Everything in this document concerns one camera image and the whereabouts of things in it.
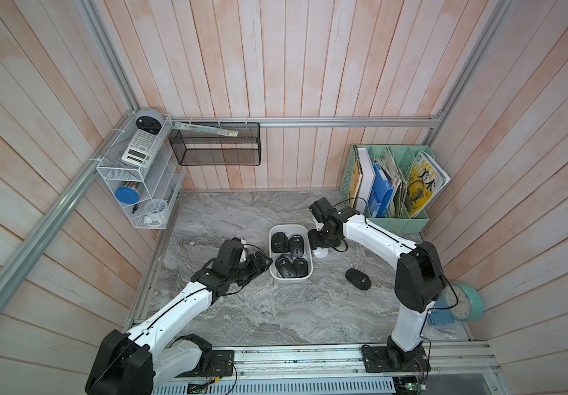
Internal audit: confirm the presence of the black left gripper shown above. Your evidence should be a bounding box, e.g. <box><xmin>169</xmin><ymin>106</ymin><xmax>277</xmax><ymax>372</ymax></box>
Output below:
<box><xmin>227</xmin><ymin>250</ymin><xmax>272</xmax><ymax>286</ymax></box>

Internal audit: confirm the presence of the white mouse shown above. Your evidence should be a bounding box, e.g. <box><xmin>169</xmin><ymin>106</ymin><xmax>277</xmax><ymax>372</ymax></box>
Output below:
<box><xmin>313</xmin><ymin>248</ymin><xmax>328</xmax><ymax>259</ymax></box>

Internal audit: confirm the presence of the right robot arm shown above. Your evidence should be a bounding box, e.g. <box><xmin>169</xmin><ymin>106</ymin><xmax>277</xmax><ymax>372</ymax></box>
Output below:
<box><xmin>308</xmin><ymin>198</ymin><xmax>447</xmax><ymax>354</ymax></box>

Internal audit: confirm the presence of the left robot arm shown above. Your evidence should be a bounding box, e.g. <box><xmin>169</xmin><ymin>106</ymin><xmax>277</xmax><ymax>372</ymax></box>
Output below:
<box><xmin>85</xmin><ymin>238</ymin><xmax>272</xmax><ymax>394</ymax></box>

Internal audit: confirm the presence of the white storage box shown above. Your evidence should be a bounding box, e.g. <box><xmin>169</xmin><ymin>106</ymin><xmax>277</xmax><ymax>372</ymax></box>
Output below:
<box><xmin>269</xmin><ymin>224</ymin><xmax>314</xmax><ymax>284</ymax></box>

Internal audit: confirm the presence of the white book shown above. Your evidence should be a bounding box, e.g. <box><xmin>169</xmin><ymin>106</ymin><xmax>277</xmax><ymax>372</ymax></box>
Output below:
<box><xmin>356</xmin><ymin>146</ymin><xmax>375</xmax><ymax>214</ymax></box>

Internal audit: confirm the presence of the beige book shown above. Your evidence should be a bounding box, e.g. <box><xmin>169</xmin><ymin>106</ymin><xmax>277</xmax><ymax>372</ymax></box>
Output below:
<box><xmin>348</xmin><ymin>158</ymin><xmax>362</xmax><ymax>209</ymax></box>

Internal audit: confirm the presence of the blue binder folder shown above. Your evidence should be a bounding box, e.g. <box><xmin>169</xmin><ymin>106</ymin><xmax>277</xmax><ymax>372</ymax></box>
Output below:
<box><xmin>369</xmin><ymin>162</ymin><xmax>394</xmax><ymax>217</ymax></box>

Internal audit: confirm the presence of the green folder with papers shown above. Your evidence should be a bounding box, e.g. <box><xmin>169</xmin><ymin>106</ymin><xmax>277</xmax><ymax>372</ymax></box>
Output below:
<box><xmin>377</xmin><ymin>146</ymin><xmax>406</xmax><ymax>217</ymax></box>

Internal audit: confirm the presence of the green plastic file organizer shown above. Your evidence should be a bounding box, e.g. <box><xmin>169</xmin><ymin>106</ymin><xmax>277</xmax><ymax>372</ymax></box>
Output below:
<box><xmin>339</xmin><ymin>145</ymin><xmax>435</xmax><ymax>233</ymax></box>

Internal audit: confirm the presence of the yellow cover magazine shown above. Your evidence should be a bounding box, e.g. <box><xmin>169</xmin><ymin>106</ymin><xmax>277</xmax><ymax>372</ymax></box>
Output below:
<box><xmin>405</xmin><ymin>151</ymin><xmax>451</xmax><ymax>218</ymax></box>

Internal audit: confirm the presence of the white cup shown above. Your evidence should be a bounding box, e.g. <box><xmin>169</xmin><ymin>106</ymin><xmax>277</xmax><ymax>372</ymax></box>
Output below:
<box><xmin>143</xmin><ymin>198</ymin><xmax>168</xmax><ymax>226</ymax></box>

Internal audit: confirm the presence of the ruler on basket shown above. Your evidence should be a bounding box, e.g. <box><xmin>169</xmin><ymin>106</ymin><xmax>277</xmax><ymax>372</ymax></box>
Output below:
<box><xmin>172</xmin><ymin>122</ymin><xmax>239</xmax><ymax>138</ymax></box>

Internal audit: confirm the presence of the blue wallet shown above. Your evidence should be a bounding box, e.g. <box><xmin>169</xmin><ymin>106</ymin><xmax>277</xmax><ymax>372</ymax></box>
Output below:
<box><xmin>427</xmin><ymin>308</ymin><xmax>455</xmax><ymax>326</ymax></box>

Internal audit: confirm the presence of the blue lid jar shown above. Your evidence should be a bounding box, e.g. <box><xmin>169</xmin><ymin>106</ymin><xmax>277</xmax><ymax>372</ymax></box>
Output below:
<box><xmin>114</xmin><ymin>182</ymin><xmax>140</xmax><ymax>205</ymax></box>

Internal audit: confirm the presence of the green round alarm clock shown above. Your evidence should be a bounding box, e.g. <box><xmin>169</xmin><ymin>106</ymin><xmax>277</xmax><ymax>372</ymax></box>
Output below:
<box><xmin>443</xmin><ymin>283</ymin><xmax>484</xmax><ymax>322</ymax></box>

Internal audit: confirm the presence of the white calculator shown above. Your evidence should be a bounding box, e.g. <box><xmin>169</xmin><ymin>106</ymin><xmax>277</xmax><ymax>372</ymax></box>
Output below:
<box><xmin>121</xmin><ymin>129</ymin><xmax>162</xmax><ymax>169</ymax></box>

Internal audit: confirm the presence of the round grey speaker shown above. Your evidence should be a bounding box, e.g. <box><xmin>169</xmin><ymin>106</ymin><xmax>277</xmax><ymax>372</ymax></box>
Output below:
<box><xmin>135</xmin><ymin>109</ymin><xmax>164</xmax><ymax>135</ymax></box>

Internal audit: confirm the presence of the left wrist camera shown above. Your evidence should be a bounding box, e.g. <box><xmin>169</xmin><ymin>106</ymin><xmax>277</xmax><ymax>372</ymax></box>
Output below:
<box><xmin>213</xmin><ymin>238</ymin><xmax>247</xmax><ymax>272</ymax></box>

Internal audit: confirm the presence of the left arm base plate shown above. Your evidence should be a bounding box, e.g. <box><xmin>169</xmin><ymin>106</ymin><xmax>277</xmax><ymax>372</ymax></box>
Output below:
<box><xmin>176</xmin><ymin>349</ymin><xmax>235</xmax><ymax>378</ymax></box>

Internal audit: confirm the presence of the black wire basket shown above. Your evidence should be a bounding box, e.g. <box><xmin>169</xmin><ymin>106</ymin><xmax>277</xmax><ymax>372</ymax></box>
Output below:
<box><xmin>169</xmin><ymin>121</ymin><xmax>262</xmax><ymax>166</ymax></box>

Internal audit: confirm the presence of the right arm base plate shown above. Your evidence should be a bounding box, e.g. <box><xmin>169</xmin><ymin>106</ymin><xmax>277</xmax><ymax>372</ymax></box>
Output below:
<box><xmin>361</xmin><ymin>343</ymin><xmax>430</xmax><ymax>374</ymax></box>

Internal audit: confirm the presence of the white wire shelf rack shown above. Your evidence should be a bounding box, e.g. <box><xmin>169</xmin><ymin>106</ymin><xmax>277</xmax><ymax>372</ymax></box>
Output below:
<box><xmin>96</xmin><ymin>112</ymin><xmax>185</xmax><ymax>230</ymax></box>

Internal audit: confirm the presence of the aluminium front rail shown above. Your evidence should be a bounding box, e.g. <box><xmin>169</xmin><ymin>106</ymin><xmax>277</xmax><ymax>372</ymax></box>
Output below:
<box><xmin>144</xmin><ymin>340</ymin><xmax>501</xmax><ymax>388</ymax></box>

